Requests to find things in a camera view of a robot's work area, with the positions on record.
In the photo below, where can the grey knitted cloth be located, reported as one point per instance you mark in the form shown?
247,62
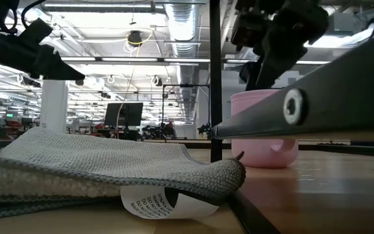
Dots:
93,156

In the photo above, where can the raised wooden shelf grey rail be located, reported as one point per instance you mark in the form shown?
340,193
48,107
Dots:
336,94

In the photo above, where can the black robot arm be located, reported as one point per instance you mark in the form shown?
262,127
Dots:
161,130
204,130

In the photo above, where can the long ceiling light strip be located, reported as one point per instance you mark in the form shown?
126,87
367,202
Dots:
128,59

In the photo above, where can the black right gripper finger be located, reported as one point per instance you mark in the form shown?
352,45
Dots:
271,74
248,71

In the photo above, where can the silver ventilation duct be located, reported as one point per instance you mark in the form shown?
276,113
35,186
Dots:
182,32

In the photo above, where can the white cloth care label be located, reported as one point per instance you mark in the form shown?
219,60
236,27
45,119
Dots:
148,203

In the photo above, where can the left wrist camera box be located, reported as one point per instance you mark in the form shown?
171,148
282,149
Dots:
36,31

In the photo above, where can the white building pillar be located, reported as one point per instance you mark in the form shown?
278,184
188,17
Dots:
54,104

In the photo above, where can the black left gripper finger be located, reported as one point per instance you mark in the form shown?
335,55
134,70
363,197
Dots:
63,71

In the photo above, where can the pink plastic cup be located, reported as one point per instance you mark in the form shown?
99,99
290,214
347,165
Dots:
261,156

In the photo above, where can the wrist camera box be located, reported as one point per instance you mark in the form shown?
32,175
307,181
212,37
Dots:
36,31
247,29

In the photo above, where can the black vertical frame post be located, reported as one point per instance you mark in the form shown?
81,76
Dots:
216,81

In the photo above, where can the black monitor on cart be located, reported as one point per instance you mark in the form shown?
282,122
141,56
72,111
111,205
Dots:
132,113

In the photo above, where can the black overhead camera frame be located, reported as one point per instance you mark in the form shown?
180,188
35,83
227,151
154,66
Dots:
187,85

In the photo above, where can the black rolling monitor stand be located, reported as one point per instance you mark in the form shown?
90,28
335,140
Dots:
127,132

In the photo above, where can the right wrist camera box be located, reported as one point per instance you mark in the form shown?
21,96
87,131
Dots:
247,29

